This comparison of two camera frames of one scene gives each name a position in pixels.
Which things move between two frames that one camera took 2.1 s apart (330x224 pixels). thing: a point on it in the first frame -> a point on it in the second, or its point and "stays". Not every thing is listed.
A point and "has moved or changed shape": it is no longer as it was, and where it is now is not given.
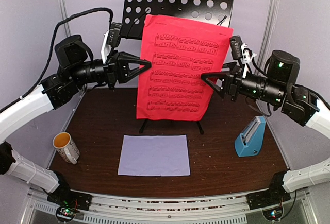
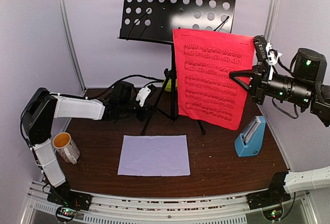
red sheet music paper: (179, 52) has moved or changed shape
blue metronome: (249, 141) stays
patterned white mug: (66, 148) stays
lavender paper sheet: (154, 155) stays
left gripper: (116, 67) -> (145, 113)
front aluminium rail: (131, 208) stays
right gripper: (232, 80) -> (258, 84)
